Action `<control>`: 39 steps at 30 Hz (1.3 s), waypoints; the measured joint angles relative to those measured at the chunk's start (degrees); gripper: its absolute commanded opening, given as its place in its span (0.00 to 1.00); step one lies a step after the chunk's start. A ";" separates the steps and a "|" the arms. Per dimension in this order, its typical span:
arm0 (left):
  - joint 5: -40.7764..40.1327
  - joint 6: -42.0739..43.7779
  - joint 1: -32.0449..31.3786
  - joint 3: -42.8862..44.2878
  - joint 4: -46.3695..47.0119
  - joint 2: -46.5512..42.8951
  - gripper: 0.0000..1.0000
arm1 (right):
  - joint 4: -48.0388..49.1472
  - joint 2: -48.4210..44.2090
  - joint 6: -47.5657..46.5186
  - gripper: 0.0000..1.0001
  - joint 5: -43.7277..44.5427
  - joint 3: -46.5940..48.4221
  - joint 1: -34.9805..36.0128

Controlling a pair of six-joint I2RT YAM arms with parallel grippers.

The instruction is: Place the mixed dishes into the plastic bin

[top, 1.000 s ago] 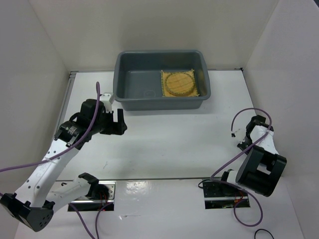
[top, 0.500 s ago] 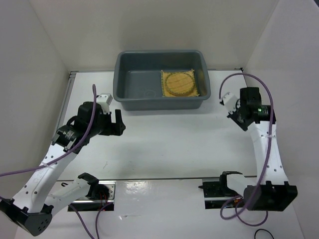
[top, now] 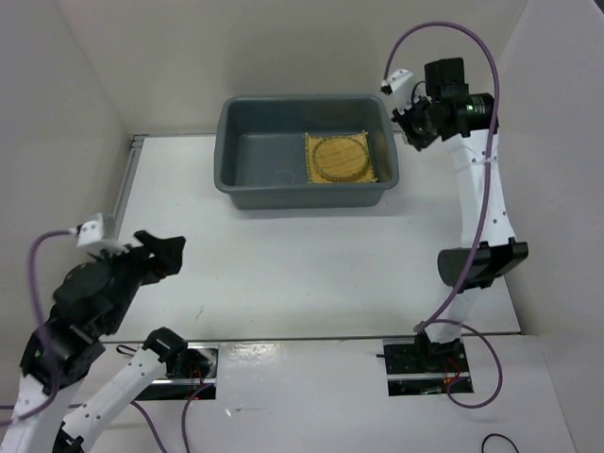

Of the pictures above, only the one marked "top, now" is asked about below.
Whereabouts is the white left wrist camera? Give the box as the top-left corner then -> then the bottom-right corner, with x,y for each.
75,213 -> 126,254

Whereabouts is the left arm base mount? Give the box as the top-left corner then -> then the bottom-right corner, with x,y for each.
135,343 -> 219,402

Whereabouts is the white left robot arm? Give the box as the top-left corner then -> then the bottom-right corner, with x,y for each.
1,226 -> 188,452

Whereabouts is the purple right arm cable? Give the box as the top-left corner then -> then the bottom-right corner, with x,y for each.
382,21 -> 504,410

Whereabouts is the thin black cable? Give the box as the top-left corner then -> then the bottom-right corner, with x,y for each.
480,432 -> 520,453

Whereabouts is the square woven bamboo tray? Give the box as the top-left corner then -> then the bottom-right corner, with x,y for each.
305,131 -> 378,184

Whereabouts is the round yellow bamboo plate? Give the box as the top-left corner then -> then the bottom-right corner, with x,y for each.
310,136 -> 370,181

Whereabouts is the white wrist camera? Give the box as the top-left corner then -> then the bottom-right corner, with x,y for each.
380,69 -> 418,111
75,213 -> 126,254

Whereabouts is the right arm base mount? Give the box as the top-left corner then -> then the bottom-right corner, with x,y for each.
377,337 -> 474,396

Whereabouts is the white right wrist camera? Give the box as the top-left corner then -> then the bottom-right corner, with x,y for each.
380,69 -> 418,111

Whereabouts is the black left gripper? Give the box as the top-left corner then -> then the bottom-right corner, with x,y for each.
94,226 -> 190,330

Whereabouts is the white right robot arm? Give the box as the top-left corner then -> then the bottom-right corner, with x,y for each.
382,58 -> 529,371

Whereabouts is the grey plastic bin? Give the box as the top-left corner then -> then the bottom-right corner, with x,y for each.
213,94 -> 399,210

